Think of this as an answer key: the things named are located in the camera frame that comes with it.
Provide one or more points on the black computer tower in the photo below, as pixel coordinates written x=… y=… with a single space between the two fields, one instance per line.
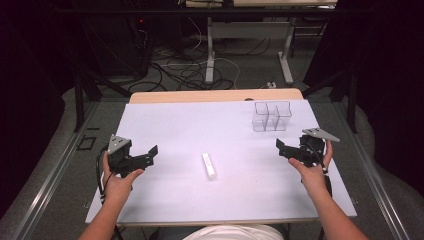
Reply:
x=116 y=43

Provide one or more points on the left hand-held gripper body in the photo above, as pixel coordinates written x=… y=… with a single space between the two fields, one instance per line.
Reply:
x=119 y=159

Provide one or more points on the white metal desk frame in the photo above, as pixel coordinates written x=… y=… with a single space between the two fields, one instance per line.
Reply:
x=210 y=50

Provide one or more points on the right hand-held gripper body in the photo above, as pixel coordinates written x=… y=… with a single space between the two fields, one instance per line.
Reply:
x=311 y=150

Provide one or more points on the white power plug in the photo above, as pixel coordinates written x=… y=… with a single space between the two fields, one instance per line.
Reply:
x=271 y=85

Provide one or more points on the white remote control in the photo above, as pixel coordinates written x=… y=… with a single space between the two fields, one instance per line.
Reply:
x=209 y=165

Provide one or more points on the person's left hand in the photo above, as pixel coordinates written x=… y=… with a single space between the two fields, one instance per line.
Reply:
x=118 y=188

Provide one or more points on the black metal stand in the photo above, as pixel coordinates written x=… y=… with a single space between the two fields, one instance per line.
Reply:
x=79 y=100
x=350 y=100

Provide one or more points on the person's right hand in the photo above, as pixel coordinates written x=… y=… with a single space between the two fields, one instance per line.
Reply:
x=315 y=180

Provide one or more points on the clear plastic compartment organizer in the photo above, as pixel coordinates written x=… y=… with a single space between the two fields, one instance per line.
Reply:
x=271 y=116

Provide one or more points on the person's white shirt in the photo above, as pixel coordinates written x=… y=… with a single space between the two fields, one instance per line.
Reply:
x=233 y=233

